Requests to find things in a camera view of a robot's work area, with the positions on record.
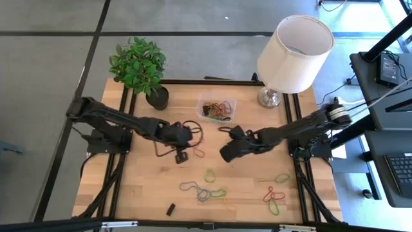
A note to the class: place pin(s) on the black power adapter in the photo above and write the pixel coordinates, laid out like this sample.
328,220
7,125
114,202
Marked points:
387,69

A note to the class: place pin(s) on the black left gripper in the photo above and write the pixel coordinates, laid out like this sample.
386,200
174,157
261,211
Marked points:
175,135

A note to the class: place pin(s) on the black keyboard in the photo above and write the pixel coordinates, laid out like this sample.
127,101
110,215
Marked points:
400,174

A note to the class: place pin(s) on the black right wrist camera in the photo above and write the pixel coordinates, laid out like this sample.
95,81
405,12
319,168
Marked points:
237,131

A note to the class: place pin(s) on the black stand pole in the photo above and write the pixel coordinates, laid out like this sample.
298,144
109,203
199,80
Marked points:
389,37

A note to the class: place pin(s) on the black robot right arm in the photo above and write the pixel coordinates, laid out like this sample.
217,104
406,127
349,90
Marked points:
296,129

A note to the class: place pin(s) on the blue rubber band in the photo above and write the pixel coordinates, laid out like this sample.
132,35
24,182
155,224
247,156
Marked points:
202,199
190,183

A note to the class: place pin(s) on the black aluminium table frame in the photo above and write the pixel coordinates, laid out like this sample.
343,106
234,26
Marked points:
209,82

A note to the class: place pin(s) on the black side desk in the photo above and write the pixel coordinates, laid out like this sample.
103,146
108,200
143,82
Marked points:
380,151
370,83

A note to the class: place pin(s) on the red rubber band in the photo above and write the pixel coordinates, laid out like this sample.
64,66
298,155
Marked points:
225,108
202,154
264,198

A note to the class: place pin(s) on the green rubber band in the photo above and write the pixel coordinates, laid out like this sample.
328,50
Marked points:
275,179
210,182
219,196
273,214
214,118

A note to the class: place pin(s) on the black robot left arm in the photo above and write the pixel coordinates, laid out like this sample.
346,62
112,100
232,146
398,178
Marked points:
106,117

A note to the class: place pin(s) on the small black block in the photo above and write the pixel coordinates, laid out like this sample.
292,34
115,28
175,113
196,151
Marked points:
170,209

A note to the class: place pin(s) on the yellow rubber band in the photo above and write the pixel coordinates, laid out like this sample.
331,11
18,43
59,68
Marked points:
212,108

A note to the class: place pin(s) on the silver frame bracket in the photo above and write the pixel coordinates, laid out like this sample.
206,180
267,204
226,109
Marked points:
297,228
119,224

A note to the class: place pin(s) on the black frame knob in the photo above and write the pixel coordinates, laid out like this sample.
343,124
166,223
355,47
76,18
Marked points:
255,77

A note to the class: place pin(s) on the silver lamp white shade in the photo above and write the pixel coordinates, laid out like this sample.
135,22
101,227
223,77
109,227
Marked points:
289,64

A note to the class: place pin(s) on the clear plastic bin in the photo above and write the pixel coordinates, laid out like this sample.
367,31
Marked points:
231,96

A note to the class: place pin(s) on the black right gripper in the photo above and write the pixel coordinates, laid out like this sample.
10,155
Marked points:
246,143

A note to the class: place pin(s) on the black caster wheel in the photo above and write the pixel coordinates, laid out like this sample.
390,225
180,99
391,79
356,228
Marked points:
367,193

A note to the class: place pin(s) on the green plant black pot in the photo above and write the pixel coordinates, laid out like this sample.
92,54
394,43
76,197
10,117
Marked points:
138,64

